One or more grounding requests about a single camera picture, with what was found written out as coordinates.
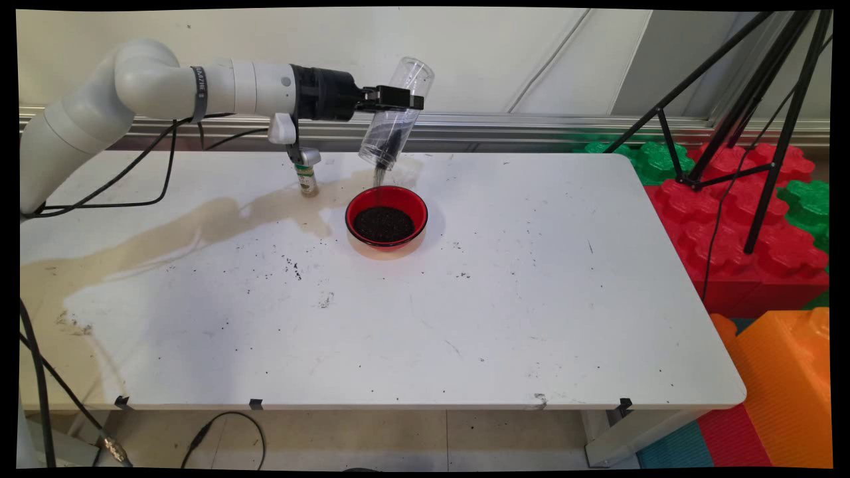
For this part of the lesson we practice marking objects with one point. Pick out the teal foam floor mat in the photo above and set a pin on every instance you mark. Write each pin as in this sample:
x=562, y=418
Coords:
x=674, y=451

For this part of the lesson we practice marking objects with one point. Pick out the green giant building block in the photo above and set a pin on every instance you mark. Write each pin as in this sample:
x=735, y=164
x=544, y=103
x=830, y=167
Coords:
x=807, y=209
x=657, y=162

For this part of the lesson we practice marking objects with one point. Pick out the red bowl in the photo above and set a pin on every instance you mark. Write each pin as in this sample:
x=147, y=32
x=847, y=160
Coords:
x=362, y=199

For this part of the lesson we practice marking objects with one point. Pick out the black tripod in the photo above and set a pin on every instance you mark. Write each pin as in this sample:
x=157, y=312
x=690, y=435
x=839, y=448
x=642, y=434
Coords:
x=785, y=133

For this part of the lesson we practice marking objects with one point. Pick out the red foam floor mat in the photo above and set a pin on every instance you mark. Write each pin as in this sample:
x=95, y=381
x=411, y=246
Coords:
x=730, y=438

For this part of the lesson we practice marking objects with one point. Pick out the white table leg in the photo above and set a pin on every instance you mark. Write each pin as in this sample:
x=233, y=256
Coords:
x=73, y=451
x=624, y=438

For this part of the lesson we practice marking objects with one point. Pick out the orange giant building block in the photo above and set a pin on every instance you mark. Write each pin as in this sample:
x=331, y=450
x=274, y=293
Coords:
x=783, y=385

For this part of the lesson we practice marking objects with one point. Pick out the green capped spice bottle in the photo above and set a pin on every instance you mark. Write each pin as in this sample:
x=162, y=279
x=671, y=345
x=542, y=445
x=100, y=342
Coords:
x=307, y=182

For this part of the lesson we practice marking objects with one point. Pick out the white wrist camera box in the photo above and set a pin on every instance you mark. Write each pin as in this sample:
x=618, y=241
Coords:
x=282, y=129

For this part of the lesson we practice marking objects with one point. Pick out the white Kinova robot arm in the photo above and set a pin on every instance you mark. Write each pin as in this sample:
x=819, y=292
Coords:
x=146, y=79

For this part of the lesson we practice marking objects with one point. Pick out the clear plastic jar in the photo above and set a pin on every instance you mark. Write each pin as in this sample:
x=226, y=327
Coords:
x=415, y=73

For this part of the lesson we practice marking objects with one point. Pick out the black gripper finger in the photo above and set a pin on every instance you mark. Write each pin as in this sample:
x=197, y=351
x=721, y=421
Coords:
x=395, y=99

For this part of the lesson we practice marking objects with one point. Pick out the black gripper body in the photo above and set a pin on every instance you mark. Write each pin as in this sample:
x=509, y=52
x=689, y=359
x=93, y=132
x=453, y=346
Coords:
x=322, y=93

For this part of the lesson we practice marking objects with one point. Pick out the black seeds in bowl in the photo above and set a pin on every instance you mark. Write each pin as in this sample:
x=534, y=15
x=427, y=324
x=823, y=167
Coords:
x=384, y=224

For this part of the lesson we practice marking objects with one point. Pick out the red giant building block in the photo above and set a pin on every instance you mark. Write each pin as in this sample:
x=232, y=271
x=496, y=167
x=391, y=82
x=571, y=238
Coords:
x=764, y=285

